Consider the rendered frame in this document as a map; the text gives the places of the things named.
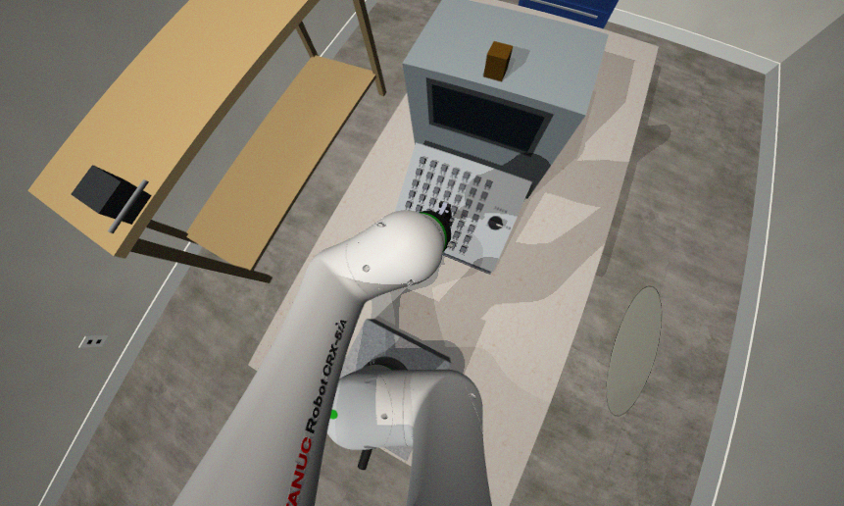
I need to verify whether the dark grey control console with keypad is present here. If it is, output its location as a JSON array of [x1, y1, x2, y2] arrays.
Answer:
[[395, 0, 609, 274]]

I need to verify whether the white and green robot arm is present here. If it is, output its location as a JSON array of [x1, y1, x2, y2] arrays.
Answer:
[[173, 210, 492, 506]]

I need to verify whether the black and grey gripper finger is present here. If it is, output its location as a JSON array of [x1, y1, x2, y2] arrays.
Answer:
[[438, 201, 453, 226]]

